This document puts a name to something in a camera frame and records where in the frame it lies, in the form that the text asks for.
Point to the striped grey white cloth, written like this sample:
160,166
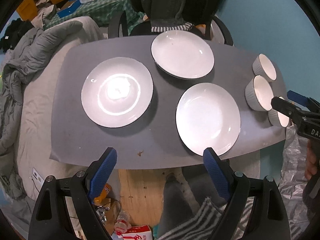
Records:
204,223

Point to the person's right hand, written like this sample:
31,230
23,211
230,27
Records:
311,162

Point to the dark grey hooded garment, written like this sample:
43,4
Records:
165,15

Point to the white plate top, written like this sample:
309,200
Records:
182,54

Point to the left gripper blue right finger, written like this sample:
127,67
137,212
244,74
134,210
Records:
214,167

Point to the red white box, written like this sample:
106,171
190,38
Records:
136,233

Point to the white plate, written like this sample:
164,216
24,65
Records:
208,116
182,54
117,92

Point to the green checkered cloth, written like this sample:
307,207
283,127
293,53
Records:
102,11

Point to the silver foil bag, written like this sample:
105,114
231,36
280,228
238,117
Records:
293,182

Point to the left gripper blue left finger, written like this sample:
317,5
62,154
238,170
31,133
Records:
99,172

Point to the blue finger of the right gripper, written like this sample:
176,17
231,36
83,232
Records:
298,98
286,108

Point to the blue box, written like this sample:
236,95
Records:
69,8

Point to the black office chair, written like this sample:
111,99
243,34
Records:
118,25

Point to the white ribbed bowl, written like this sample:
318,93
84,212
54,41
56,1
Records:
258,94
277,119
264,67

